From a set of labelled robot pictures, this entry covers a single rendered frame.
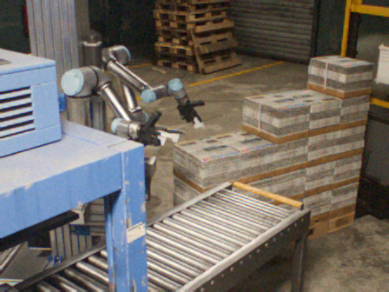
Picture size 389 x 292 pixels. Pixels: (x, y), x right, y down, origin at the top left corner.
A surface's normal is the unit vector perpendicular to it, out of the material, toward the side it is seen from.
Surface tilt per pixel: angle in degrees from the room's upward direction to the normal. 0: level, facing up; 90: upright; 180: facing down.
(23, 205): 90
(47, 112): 90
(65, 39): 90
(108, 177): 90
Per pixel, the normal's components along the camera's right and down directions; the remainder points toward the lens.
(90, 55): -0.05, 0.38
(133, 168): 0.79, 0.25
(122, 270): -0.61, 0.28
